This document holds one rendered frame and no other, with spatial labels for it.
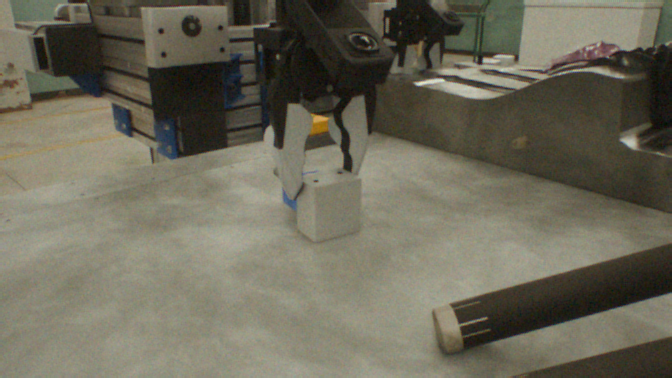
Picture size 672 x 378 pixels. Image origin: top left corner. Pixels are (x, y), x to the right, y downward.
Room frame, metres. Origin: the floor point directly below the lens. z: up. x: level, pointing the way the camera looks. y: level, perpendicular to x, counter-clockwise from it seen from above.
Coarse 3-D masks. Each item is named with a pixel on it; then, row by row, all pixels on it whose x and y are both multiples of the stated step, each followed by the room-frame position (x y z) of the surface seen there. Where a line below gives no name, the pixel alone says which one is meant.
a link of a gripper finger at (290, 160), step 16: (288, 112) 0.43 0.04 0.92; (304, 112) 0.44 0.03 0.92; (272, 128) 0.46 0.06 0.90; (288, 128) 0.43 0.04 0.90; (304, 128) 0.44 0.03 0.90; (272, 144) 0.46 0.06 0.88; (288, 144) 0.43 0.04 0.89; (304, 144) 0.44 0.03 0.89; (288, 160) 0.43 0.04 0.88; (304, 160) 0.43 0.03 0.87; (288, 176) 0.43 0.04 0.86; (288, 192) 0.44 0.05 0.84
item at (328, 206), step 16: (304, 176) 0.45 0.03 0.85; (320, 176) 0.45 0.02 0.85; (336, 176) 0.45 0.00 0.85; (352, 176) 0.45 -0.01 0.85; (304, 192) 0.43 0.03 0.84; (320, 192) 0.42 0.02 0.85; (336, 192) 0.43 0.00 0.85; (352, 192) 0.44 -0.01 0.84; (304, 208) 0.43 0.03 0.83; (320, 208) 0.42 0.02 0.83; (336, 208) 0.43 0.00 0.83; (352, 208) 0.44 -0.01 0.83; (304, 224) 0.44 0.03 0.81; (320, 224) 0.42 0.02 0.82; (336, 224) 0.43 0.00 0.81; (352, 224) 0.44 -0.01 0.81; (320, 240) 0.42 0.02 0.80
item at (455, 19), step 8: (416, 0) 0.95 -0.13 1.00; (424, 0) 0.93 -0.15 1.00; (432, 0) 0.94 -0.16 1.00; (440, 0) 0.95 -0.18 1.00; (416, 8) 0.95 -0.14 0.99; (424, 8) 0.93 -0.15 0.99; (432, 8) 0.91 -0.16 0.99; (440, 8) 0.92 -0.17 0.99; (448, 8) 0.93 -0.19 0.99; (424, 16) 0.93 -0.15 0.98; (432, 16) 0.91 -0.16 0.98; (440, 16) 0.90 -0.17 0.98; (448, 16) 0.90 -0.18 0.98; (456, 16) 0.91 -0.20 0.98; (432, 24) 0.91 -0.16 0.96; (440, 24) 0.89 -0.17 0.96; (448, 24) 0.88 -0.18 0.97; (456, 24) 0.89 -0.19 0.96; (464, 24) 0.90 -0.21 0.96; (440, 32) 0.89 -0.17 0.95; (448, 32) 0.89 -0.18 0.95; (456, 32) 0.90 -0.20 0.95
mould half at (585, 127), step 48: (384, 96) 0.80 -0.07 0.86; (432, 96) 0.73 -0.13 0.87; (480, 96) 0.69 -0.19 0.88; (528, 96) 0.62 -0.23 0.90; (576, 96) 0.58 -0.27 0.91; (624, 96) 0.54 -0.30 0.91; (432, 144) 0.73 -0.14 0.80; (480, 144) 0.67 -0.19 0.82; (576, 144) 0.57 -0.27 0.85; (624, 144) 0.53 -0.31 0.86; (624, 192) 0.52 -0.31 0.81
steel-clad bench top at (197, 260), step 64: (64, 192) 0.55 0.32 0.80; (128, 192) 0.55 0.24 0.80; (192, 192) 0.55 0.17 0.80; (256, 192) 0.55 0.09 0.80; (384, 192) 0.55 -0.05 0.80; (448, 192) 0.55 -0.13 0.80; (512, 192) 0.55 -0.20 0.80; (576, 192) 0.55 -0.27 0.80; (0, 256) 0.39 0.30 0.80; (64, 256) 0.39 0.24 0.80; (128, 256) 0.39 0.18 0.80; (192, 256) 0.39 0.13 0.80; (256, 256) 0.39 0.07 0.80; (320, 256) 0.39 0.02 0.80; (384, 256) 0.39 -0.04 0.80; (448, 256) 0.39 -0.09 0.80; (512, 256) 0.39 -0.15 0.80; (576, 256) 0.39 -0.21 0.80; (0, 320) 0.30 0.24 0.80; (64, 320) 0.30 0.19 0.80; (128, 320) 0.30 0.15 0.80; (192, 320) 0.30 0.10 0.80; (256, 320) 0.30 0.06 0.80; (320, 320) 0.30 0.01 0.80; (384, 320) 0.30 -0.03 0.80; (576, 320) 0.30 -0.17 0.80; (640, 320) 0.30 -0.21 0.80
